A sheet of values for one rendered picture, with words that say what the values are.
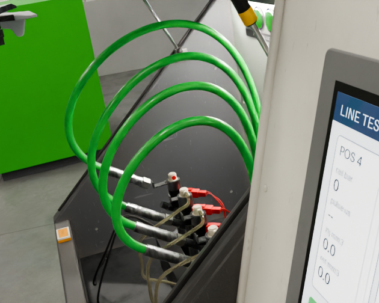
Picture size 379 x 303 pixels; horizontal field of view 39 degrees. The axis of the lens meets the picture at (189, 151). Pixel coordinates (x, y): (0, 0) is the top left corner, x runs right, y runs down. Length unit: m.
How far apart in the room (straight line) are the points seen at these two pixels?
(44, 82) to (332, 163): 3.78
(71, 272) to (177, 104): 0.49
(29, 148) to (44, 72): 0.62
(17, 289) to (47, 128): 1.65
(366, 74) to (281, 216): 0.22
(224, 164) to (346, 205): 0.95
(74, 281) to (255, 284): 0.52
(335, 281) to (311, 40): 0.24
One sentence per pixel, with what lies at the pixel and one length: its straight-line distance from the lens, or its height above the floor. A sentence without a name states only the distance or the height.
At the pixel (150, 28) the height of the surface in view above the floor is 1.42.
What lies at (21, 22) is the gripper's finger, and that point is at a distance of 1.42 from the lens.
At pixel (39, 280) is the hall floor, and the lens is 3.02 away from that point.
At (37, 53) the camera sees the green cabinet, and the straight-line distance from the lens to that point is 4.17.
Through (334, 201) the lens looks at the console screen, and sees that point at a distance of 0.52.
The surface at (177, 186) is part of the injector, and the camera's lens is 1.05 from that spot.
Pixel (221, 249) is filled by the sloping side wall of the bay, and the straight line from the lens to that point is 0.73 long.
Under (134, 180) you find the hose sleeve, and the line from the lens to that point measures 1.03.
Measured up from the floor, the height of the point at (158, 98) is 1.34.
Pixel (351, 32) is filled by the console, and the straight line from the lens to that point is 0.51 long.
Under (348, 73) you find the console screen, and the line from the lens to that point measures 0.50.
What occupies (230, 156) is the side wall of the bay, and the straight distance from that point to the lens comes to 1.44.
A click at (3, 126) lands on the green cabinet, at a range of 4.29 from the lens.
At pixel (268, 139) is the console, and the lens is 0.65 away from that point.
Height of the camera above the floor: 1.56
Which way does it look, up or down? 22 degrees down
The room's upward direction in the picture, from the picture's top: 9 degrees counter-clockwise
